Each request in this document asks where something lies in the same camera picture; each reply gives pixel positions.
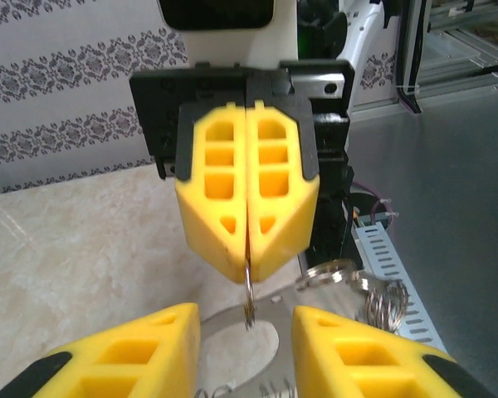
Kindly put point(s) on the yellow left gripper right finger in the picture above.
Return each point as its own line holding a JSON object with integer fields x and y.
{"x": 357, "y": 365}

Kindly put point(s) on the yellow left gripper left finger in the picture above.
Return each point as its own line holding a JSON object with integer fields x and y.
{"x": 120, "y": 360}

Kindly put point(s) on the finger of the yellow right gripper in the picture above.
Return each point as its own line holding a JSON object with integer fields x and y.
{"x": 282, "y": 232}
{"x": 199, "y": 224}

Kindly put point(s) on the silver keyring with spring coils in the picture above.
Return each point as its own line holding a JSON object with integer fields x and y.
{"x": 282, "y": 304}

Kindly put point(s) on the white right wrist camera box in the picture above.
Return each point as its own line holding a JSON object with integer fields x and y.
{"x": 232, "y": 45}

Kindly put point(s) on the aluminium frame post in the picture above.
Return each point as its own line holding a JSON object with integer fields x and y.
{"x": 407, "y": 49}

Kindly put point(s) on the aluminium frame bar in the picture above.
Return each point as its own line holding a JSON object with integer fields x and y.
{"x": 460, "y": 89}

